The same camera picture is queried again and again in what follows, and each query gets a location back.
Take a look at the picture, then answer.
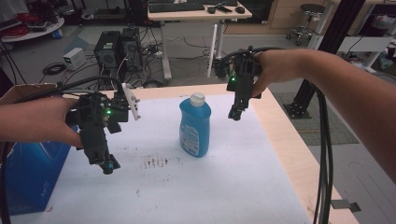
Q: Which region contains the person's left hand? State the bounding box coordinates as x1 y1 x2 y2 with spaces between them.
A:
17 96 84 148

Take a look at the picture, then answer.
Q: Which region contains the grey floor mat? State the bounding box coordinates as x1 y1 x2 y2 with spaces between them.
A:
273 91 360 147

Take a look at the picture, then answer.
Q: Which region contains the person's right hand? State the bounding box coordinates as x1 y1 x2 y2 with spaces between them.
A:
250 49 303 98

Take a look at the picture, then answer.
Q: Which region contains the red cable bundle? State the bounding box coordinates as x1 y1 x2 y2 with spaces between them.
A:
2 23 31 39

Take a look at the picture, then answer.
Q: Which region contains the blue bottle with white cap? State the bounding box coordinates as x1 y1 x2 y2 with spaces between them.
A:
178 91 213 159

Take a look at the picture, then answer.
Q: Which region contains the white shelf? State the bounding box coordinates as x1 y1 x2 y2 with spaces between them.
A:
337 35 396 69

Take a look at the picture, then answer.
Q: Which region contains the blue box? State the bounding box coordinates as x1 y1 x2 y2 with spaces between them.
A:
2 124 78 217

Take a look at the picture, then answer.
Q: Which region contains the black swivel stool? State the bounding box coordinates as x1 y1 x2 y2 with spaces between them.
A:
285 3 327 48

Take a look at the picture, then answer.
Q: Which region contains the black right gripper cable bundle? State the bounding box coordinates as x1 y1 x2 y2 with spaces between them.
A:
218 46 334 224

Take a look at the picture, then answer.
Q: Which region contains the round white table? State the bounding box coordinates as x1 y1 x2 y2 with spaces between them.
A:
0 16 65 44

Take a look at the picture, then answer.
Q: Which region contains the white foam mat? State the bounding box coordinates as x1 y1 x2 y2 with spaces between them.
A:
8 92 312 224

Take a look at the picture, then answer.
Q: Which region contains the black keyboard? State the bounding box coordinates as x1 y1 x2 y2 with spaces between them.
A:
148 2 206 14

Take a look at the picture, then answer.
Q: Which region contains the coiled black cable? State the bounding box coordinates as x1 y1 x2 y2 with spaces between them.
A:
42 62 67 77

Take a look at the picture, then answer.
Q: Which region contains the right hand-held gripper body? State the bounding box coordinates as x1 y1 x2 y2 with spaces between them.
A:
214 46 262 108

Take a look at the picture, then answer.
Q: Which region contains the black metal frame post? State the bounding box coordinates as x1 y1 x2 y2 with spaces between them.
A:
283 0 367 120

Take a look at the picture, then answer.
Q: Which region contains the brown cardboard box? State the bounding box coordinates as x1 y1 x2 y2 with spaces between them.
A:
0 82 68 105

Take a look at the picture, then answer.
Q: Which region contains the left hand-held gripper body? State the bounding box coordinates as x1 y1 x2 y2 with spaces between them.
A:
64 82 142 135

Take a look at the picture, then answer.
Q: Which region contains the wooden desk with white legs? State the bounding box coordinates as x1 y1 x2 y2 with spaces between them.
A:
147 1 253 81

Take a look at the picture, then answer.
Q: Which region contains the white power supply unit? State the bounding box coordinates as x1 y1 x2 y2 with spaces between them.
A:
63 47 87 72

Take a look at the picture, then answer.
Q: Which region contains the black computer tower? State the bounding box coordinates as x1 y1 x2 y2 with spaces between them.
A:
93 30 123 80
119 26 145 73

